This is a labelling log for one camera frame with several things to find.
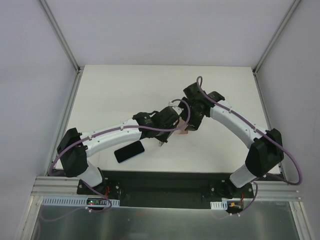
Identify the aluminium front rail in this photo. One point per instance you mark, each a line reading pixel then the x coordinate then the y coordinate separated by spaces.
pixel 55 186

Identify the right white cable duct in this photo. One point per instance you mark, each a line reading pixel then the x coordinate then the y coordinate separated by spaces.
pixel 219 205

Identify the pink phone case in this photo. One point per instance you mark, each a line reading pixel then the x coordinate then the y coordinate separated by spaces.
pixel 182 129

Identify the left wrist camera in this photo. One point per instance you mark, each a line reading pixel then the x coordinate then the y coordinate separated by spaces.
pixel 174 107

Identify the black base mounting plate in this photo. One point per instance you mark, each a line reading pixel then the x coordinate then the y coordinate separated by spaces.
pixel 166 190

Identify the white cable duct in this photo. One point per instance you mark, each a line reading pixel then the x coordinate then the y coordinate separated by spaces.
pixel 66 201
pixel 219 205

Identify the left aluminium frame post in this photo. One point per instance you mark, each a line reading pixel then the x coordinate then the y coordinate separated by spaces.
pixel 59 34

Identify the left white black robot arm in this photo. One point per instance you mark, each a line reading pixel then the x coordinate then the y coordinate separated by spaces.
pixel 76 147

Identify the blue smartphone black screen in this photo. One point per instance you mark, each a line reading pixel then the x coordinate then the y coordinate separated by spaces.
pixel 129 151

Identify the right aluminium frame post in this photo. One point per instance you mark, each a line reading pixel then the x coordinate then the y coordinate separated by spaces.
pixel 277 34

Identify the left white cable duct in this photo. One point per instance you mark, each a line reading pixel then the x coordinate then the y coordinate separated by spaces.
pixel 66 201

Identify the aluminium frame post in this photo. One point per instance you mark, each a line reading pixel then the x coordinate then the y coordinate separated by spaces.
pixel 277 34
pixel 59 34

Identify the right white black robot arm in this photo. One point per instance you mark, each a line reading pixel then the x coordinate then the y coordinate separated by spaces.
pixel 263 145

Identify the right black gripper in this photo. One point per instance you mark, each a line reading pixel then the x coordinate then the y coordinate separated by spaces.
pixel 191 122

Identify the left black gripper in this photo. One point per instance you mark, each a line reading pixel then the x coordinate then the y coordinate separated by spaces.
pixel 172 122

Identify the beige phone with case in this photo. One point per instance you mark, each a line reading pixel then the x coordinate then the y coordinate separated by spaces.
pixel 176 126

